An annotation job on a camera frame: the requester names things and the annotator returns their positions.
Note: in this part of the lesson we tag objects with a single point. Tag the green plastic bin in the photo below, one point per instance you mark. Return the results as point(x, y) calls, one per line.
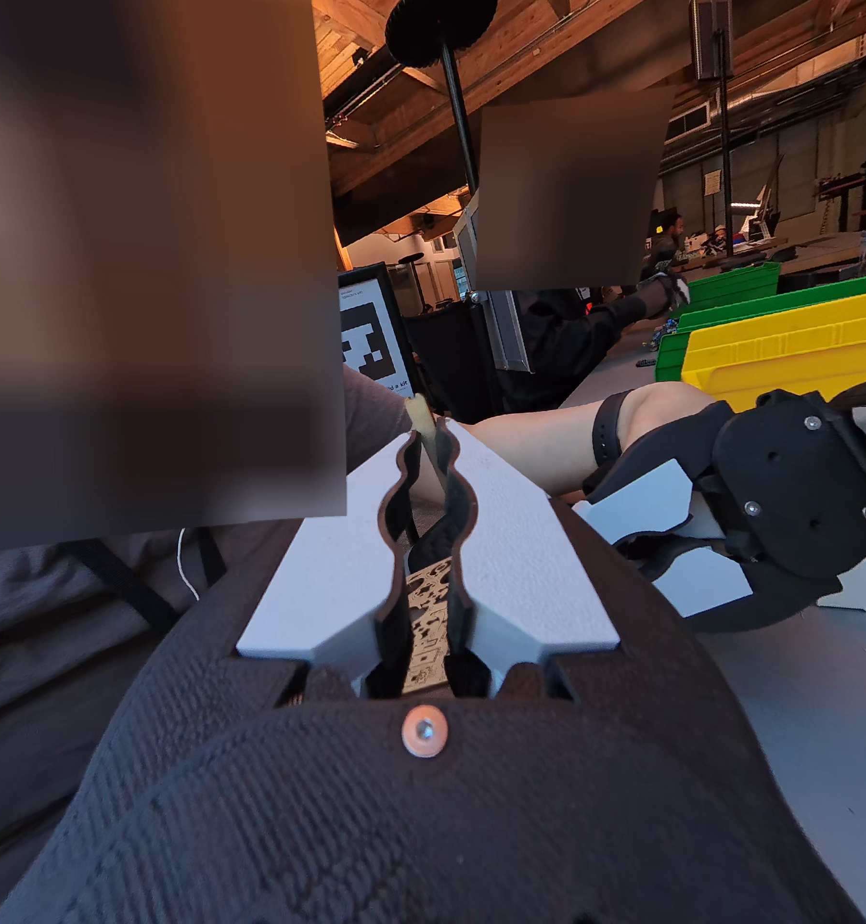
point(729, 285)
point(765, 302)

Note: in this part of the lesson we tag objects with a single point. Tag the yellow plastic bin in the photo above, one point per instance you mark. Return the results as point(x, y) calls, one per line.
point(786, 354)

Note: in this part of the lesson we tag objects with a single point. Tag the grey box on pole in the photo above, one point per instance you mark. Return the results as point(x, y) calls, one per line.
point(711, 40)

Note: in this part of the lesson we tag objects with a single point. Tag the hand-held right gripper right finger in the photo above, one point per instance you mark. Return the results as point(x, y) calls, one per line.
point(534, 570)

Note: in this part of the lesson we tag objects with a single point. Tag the black-framed marker board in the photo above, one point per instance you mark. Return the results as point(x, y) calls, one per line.
point(368, 339)

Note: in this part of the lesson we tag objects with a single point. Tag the black wristband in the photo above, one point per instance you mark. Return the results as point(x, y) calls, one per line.
point(607, 433)

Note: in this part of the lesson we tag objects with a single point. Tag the grey computer monitor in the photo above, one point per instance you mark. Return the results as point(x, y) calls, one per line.
point(508, 332)

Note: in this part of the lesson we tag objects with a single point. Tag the laser-cut wooden parts sheet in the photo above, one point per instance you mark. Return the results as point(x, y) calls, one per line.
point(427, 635)

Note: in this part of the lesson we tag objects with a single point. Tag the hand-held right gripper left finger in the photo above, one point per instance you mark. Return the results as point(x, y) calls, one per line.
point(324, 585)

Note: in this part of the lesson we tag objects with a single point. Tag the person's left hand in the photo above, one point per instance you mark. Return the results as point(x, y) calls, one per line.
point(656, 411)

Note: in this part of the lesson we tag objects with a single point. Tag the black disc on pole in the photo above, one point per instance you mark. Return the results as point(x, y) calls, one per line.
point(440, 25)

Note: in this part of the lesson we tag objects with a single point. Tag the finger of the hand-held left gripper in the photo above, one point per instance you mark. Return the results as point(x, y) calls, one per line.
point(703, 581)
point(642, 498)

